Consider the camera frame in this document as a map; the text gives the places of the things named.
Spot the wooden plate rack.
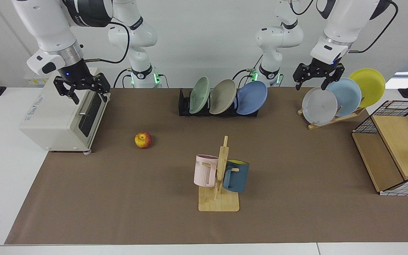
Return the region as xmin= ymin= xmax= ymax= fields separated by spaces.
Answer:
xmin=297 ymin=97 xmax=367 ymax=130

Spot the white wall socket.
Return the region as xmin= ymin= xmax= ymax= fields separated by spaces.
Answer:
xmin=23 ymin=73 xmax=49 ymax=86

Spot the grey plate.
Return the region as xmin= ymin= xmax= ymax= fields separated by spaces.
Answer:
xmin=302 ymin=87 xmax=338 ymax=126

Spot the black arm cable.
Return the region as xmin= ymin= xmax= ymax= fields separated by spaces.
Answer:
xmin=348 ymin=0 xmax=399 ymax=54
xmin=84 ymin=21 xmax=131 ymax=65

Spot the black base cable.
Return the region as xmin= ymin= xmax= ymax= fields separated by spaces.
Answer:
xmin=232 ymin=55 xmax=263 ymax=89
xmin=113 ymin=68 xmax=131 ymax=88

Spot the pale toaster oven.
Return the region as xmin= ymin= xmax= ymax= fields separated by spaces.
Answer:
xmin=19 ymin=67 xmax=111 ymax=154

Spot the dark teal cup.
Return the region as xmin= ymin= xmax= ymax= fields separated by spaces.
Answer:
xmin=222 ymin=159 xmax=250 ymax=193

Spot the pale green plate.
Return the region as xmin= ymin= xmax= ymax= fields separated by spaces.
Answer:
xmin=189 ymin=76 xmax=211 ymax=114

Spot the pink cup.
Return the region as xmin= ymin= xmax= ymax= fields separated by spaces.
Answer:
xmin=194 ymin=154 xmax=219 ymax=187

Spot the beige plate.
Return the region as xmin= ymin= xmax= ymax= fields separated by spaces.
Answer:
xmin=209 ymin=79 xmax=237 ymax=115

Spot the wire basket with wooden floor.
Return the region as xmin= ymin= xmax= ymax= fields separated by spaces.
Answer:
xmin=352 ymin=100 xmax=408 ymax=196

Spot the red yellow apple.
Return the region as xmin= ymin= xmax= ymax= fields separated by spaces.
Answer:
xmin=135 ymin=132 xmax=152 ymax=149

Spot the brown table cloth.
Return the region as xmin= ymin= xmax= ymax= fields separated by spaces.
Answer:
xmin=4 ymin=87 xmax=408 ymax=245

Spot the light blue plate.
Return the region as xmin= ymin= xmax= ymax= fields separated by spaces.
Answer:
xmin=326 ymin=78 xmax=362 ymax=117

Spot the wooden cup stand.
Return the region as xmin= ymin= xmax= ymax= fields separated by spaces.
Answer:
xmin=198 ymin=136 xmax=240 ymax=212

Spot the black dish rack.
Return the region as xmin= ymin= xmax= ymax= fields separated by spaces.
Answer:
xmin=178 ymin=89 xmax=260 ymax=117

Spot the yellow plate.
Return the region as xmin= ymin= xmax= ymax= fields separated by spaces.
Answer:
xmin=348 ymin=68 xmax=386 ymax=108

